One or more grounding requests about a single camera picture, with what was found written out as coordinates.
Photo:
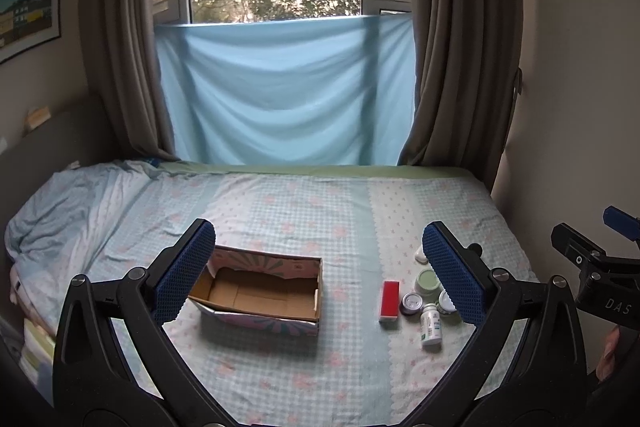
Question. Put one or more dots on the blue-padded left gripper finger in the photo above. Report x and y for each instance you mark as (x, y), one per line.
(114, 365)

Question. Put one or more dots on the left brown curtain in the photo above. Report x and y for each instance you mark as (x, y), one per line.
(118, 48)

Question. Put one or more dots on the white earbuds case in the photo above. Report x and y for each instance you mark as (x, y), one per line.
(420, 257)

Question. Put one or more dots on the green jar with white lid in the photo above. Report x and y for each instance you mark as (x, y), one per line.
(446, 308)

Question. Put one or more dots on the open cardboard box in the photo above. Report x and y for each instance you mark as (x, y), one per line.
(275, 293)

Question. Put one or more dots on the silver-lidded dark jar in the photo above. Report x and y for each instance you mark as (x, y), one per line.
(411, 304)

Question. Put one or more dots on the red rectangular box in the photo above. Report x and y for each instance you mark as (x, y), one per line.
(389, 302)

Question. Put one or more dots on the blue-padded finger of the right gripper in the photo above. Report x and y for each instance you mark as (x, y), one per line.
(622, 223)

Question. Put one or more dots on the small white medicine bottle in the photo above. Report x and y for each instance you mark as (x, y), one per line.
(431, 330)

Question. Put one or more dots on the small black-lidded jar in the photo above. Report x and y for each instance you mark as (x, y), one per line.
(476, 248)

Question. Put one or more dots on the brown curtain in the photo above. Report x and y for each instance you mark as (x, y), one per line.
(467, 68)
(118, 48)

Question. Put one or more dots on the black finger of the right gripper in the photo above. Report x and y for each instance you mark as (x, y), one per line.
(575, 247)

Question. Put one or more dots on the right brown curtain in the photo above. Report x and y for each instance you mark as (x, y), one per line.
(467, 68)

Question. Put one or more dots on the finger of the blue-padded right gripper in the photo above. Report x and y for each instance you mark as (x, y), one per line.
(525, 363)

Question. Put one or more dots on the pale green lidded jar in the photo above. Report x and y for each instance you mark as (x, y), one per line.
(427, 285)

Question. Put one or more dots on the light blue hanging cloth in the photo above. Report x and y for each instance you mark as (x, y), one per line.
(331, 91)

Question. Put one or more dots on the framed wall picture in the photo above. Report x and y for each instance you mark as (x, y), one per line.
(26, 24)

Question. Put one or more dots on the checkered floral bed sheet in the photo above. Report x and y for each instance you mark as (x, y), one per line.
(104, 220)

